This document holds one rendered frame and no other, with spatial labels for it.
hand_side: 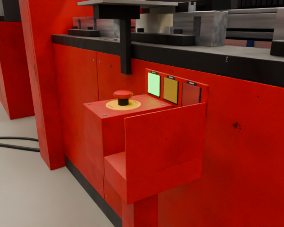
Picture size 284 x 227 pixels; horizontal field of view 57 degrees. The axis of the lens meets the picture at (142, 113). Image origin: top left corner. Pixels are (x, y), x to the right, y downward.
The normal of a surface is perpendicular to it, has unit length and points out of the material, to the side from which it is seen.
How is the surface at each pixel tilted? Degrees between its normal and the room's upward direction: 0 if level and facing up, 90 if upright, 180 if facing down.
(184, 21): 90
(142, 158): 90
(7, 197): 0
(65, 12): 90
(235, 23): 90
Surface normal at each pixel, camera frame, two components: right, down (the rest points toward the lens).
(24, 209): 0.00, -0.95
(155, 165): 0.51, 0.28
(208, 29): -0.82, 0.18
